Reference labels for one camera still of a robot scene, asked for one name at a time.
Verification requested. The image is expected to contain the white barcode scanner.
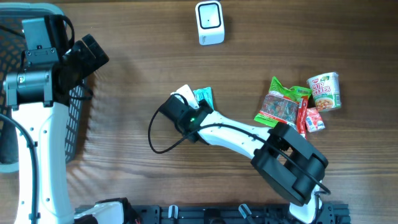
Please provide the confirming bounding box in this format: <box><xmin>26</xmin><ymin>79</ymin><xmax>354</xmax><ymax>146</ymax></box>
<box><xmin>195</xmin><ymin>1</ymin><xmax>225</xmax><ymax>45</ymax></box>

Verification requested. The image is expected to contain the cup noodles cup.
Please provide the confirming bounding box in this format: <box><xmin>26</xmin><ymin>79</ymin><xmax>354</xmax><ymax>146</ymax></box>
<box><xmin>307</xmin><ymin>72</ymin><xmax>341</xmax><ymax>112</ymax></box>

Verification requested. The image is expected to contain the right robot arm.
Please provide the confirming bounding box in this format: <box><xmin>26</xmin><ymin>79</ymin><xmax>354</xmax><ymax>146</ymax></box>
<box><xmin>158</xmin><ymin>93</ymin><xmax>330</xmax><ymax>223</ymax></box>

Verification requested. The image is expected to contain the grey plastic mesh basket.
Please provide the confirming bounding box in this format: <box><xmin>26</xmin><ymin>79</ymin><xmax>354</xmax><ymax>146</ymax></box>
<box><xmin>1</xmin><ymin>2</ymin><xmax>83</xmax><ymax>173</ymax></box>

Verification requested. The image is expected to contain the clear green snack bag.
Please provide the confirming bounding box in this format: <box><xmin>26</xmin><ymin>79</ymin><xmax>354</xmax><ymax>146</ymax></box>
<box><xmin>254</xmin><ymin>91</ymin><xmax>299</xmax><ymax>129</ymax></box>

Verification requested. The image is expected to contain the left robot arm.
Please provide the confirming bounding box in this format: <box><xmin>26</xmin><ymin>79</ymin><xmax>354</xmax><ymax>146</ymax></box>
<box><xmin>3</xmin><ymin>14</ymin><xmax>124</xmax><ymax>223</ymax></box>

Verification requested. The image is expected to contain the teal tissue pack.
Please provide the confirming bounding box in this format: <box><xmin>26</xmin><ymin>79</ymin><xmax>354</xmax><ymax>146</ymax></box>
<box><xmin>193</xmin><ymin>86</ymin><xmax>214</xmax><ymax>109</ymax></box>

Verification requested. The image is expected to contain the small red white packet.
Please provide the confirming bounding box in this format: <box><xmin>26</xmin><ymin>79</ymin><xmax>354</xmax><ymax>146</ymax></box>
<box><xmin>305</xmin><ymin>108</ymin><xmax>325</xmax><ymax>133</ymax></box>

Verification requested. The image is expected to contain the red chocolate bar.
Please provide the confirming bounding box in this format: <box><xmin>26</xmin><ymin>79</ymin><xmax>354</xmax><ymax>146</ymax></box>
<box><xmin>296</xmin><ymin>95</ymin><xmax>309</xmax><ymax>138</ymax></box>

